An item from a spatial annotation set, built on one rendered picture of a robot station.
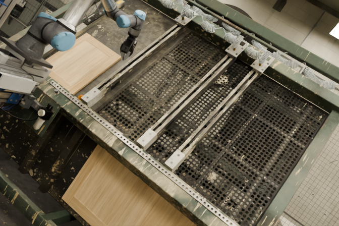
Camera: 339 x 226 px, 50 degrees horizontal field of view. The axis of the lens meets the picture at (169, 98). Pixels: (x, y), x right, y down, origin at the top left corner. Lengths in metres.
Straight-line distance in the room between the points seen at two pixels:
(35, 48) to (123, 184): 1.04
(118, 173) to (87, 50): 0.94
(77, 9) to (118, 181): 1.16
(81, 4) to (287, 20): 6.13
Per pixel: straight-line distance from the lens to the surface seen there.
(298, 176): 2.34
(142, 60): 2.64
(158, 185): 2.11
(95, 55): 2.74
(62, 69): 2.67
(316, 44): 7.67
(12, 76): 1.81
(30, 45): 2.04
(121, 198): 2.48
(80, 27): 2.92
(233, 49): 2.75
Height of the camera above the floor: 1.33
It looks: 2 degrees down
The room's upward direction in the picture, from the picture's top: 34 degrees clockwise
